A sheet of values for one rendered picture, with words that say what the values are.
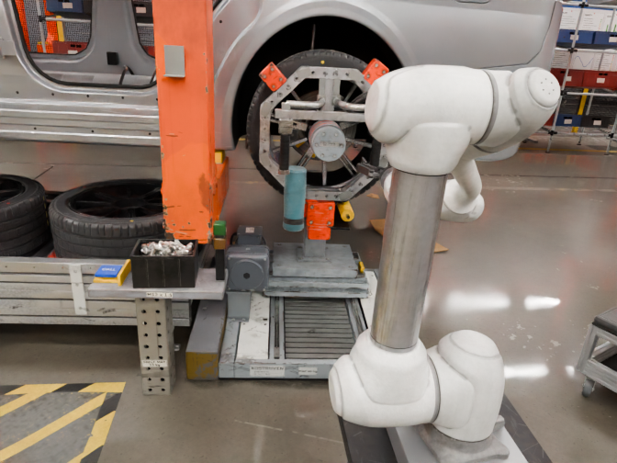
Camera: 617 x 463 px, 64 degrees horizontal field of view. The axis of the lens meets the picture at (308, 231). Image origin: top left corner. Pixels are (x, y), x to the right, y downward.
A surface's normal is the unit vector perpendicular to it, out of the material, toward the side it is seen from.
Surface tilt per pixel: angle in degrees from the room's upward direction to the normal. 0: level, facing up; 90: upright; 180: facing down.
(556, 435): 0
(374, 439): 0
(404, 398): 87
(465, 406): 86
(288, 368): 90
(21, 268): 90
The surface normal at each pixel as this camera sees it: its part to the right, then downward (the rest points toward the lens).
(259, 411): 0.06, -0.93
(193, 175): 0.06, 0.38
